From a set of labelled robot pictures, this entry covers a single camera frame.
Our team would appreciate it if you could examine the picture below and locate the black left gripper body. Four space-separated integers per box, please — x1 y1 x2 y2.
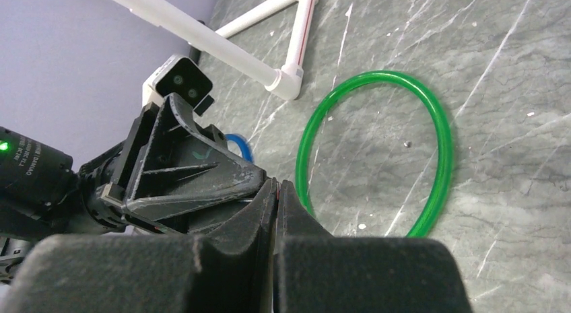
78 141 127 233

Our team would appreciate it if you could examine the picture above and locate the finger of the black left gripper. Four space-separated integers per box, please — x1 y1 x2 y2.
125 197 254 235
108 94 267 213

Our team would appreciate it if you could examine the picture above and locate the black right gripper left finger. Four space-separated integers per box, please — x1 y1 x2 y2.
1 179 277 312

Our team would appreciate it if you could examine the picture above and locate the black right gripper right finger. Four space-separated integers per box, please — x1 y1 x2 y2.
273 180 472 312

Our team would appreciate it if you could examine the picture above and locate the green cable lock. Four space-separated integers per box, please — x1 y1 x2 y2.
295 70 454 239

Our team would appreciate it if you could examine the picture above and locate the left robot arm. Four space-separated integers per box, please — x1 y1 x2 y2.
1 94 267 241

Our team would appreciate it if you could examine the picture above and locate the blue cable lock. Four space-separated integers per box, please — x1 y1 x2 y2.
225 133 254 163

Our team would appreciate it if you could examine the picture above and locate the white pvc pipe frame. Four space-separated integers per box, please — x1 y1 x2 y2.
94 0 321 102

